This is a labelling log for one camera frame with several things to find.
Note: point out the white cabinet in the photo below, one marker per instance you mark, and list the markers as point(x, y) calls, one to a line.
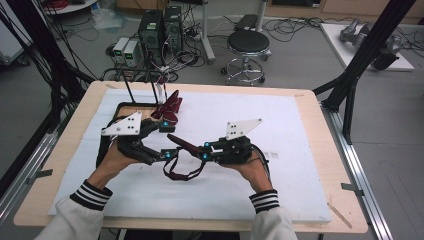
point(11, 40)

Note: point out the clear plastic bag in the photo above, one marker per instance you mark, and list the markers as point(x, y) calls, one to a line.
point(106, 20)

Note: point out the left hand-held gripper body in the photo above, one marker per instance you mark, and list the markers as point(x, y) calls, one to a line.
point(125, 126)

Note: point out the black metal frame stand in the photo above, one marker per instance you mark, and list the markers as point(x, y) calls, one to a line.
point(366, 53)

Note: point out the grey desk leg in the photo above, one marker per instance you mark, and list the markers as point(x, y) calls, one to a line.
point(206, 36)

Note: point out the person's left hand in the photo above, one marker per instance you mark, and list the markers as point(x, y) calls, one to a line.
point(111, 165)

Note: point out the round white table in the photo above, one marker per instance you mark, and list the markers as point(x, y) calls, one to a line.
point(73, 7)

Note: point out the grey metal clip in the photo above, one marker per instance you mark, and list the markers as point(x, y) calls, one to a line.
point(351, 188)
point(38, 174)

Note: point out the large black computer tower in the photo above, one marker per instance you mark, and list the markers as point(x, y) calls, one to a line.
point(151, 33)

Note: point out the white floor board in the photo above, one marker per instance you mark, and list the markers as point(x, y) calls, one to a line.
point(335, 43)

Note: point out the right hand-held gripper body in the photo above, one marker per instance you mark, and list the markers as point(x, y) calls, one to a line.
point(235, 150)

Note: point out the aluminium table rail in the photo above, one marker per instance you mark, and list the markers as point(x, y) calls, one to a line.
point(353, 160)
point(30, 160)

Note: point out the black round stool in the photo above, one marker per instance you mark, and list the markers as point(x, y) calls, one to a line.
point(248, 40)

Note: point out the grey power supply unit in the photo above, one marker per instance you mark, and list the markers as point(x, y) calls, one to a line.
point(120, 48)
point(131, 53)

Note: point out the slim black computer tower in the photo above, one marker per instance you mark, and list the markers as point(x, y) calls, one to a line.
point(173, 28)

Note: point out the white foam mat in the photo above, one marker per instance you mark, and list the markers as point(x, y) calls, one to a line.
point(216, 186)

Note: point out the thin wooden stick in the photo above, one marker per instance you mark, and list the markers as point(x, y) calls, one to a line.
point(340, 215)

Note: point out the black rack with wooden base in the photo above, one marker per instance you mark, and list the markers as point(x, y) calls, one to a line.
point(128, 109)

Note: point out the person's right hand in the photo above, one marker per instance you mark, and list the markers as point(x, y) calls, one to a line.
point(253, 175)

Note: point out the black flat device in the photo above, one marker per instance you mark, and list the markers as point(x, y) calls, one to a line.
point(246, 22)

